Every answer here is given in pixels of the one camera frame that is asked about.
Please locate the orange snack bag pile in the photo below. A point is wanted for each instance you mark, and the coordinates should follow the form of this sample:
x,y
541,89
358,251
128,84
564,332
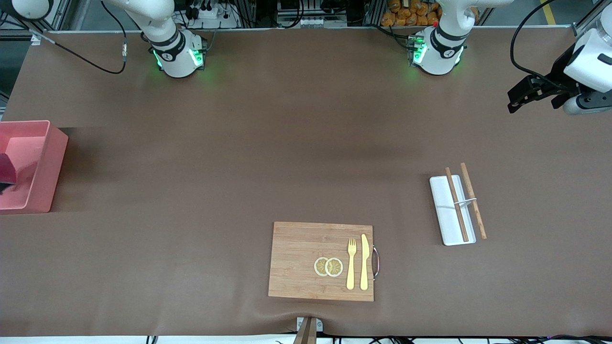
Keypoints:
x,y
406,14

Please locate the red cloth with grey underside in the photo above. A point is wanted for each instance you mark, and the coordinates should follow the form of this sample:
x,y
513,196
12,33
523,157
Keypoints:
x,y
5,169

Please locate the white power strip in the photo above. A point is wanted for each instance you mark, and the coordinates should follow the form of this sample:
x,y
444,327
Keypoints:
x,y
220,19
311,21

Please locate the yellow fork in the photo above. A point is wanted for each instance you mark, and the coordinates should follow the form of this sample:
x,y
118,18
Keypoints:
x,y
351,267

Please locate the pink plastic box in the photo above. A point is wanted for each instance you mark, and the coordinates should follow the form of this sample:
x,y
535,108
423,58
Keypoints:
x,y
33,181

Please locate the lemon slice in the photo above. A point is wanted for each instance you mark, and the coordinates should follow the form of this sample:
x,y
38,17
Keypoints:
x,y
319,266
334,267

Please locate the brown leather table mat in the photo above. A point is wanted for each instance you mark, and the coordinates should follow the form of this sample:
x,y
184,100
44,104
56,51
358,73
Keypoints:
x,y
239,143

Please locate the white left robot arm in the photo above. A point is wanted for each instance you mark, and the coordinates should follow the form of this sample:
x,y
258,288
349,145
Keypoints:
x,y
440,48

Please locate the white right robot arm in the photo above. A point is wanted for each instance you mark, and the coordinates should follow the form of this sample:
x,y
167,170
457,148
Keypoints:
x,y
177,52

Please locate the thin white band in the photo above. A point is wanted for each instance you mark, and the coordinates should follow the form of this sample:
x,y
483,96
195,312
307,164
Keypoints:
x,y
466,201

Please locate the metal camera stand bracket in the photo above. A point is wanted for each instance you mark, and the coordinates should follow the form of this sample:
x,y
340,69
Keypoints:
x,y
308,329

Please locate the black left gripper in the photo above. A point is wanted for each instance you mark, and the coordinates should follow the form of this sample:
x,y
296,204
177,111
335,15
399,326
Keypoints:
x,y
558,72

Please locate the white rectangular tray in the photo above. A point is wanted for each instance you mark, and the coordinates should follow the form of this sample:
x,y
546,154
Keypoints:
x,y
447,224

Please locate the yellow knife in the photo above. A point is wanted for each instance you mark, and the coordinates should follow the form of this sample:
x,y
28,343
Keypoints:
x,y
364,263

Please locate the brown wooden chopstick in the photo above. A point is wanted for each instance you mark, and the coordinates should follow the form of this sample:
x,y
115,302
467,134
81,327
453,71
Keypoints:
x,y
473,200
456,205

